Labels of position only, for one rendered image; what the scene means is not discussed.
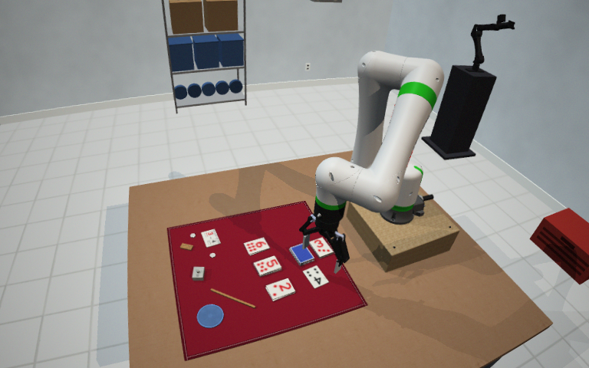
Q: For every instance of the red card cloth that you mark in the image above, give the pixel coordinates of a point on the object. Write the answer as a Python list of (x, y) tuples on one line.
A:
[(186, 357), (232, 272)]

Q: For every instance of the blue playing card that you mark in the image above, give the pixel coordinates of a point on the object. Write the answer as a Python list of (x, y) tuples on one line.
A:
[(302, 255), (315, 277)]

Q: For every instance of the blue round disc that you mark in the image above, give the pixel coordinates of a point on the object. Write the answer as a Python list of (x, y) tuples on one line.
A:
[(210, 316)]

